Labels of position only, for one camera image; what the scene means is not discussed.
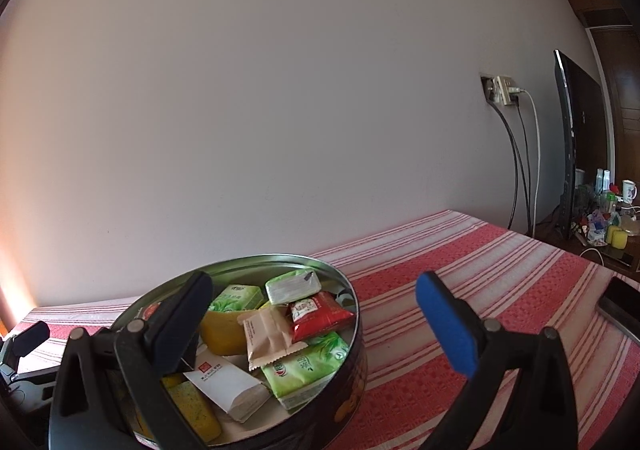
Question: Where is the white power cable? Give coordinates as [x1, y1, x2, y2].
[516, 88, 544, 239]

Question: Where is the wall power socket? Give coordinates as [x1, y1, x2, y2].
[480, 74, 521, 106]

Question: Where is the round metal tin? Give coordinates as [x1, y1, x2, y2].
[199, 254, 368, 449]

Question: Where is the black power cable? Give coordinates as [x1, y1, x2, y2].
[487, 97, 534, 236]

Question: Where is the yellow green scouring sponge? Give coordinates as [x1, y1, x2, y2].
[162, 376, 222, 444]

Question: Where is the white mug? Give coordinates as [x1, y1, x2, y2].
[622, 179, 638, 204]

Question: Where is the black smartphone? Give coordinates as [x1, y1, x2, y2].
[596, 277, 640, 345]

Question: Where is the green white tissue pack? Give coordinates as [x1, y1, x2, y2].
[265, 269, 322, 305]

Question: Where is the yellow sponge block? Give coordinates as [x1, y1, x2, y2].
[200, 310, 257, 356]

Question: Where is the red ketchup sachet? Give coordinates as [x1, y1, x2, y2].
[290, 291, 355, 343]

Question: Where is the red white striped bedsheet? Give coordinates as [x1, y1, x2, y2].
[8, 208, 640, 450]

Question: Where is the white card tissue pack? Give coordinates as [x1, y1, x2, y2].
[184, 346, 271, 423]

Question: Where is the beige snack wrapper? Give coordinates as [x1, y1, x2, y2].
[238, 305, 308, 371]

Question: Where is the green tea tissue pack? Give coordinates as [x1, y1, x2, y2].
[262, 332, 349, 411]

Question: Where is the black flat monitor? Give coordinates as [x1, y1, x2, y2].
[553, 49, 608, 239]

